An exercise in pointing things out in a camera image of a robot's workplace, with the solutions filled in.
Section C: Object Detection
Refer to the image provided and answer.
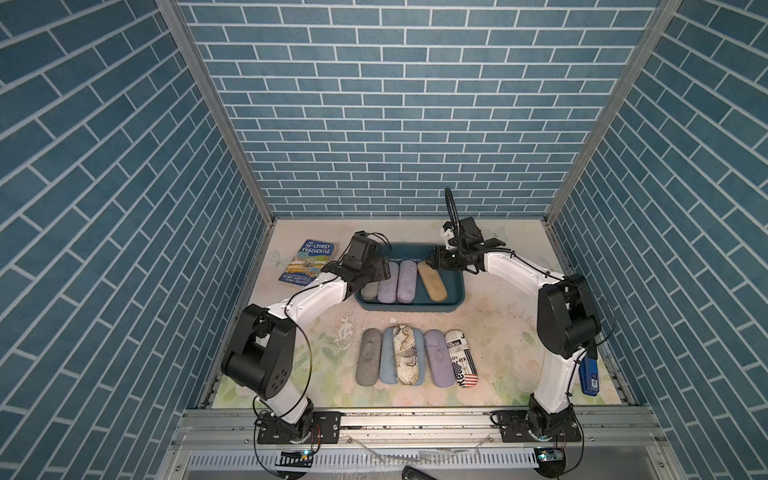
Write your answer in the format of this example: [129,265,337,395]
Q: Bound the grey fabric glasses case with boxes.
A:
[360,282,379,302]

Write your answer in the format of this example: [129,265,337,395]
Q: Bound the lilac fabric glasses case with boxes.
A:
[396,260,418,304]
[377,261,399,304]

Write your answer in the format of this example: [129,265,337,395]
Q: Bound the tan fabric glasses case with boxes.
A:
[417,261,448,303]

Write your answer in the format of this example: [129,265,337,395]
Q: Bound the world map glasses case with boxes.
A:
[393,325,419,385]

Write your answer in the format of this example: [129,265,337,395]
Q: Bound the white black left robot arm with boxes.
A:
[220,231,390,429]

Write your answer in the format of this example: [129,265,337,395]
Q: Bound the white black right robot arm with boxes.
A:
[427,213,602,439]

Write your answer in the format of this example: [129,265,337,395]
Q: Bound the teal plastic storage box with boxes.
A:
[354,242,465,313]

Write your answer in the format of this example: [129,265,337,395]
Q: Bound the light blue glasses case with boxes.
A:
[379,327,398,385]
[413,328,427,386]

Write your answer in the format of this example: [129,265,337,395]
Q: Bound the dark grey lower glasses case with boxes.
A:
[356,328,383,387]

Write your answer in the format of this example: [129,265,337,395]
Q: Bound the lower lilac glasses case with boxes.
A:
[424,329,455,388]

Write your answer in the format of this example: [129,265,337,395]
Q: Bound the newspaper flag print glasses case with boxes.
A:
[445,330,479,388]

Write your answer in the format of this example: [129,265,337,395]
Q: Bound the blue paperback book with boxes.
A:
[278,239,336,287]

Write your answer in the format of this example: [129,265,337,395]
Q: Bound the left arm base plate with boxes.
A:
[256,410,342,445]

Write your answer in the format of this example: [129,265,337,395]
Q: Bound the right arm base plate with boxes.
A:
[489,407,582,443]

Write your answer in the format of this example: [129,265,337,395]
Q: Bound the aluminium mounting rail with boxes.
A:
[171,405,667,450]

